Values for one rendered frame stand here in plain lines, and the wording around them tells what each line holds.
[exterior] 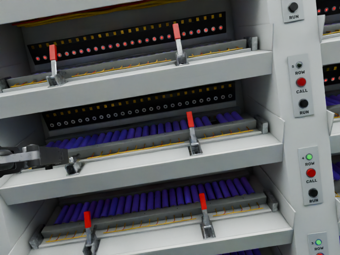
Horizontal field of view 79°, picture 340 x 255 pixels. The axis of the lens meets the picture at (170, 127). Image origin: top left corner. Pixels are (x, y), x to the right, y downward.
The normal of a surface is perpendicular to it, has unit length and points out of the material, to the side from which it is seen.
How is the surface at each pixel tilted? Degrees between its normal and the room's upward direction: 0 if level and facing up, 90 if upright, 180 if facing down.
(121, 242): 19
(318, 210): 90
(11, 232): 90
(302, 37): 90
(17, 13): 109
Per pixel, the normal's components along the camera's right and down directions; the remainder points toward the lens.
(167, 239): -0.15, -0.90
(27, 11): 0.05, 0.40
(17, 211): 0.99, -0.16
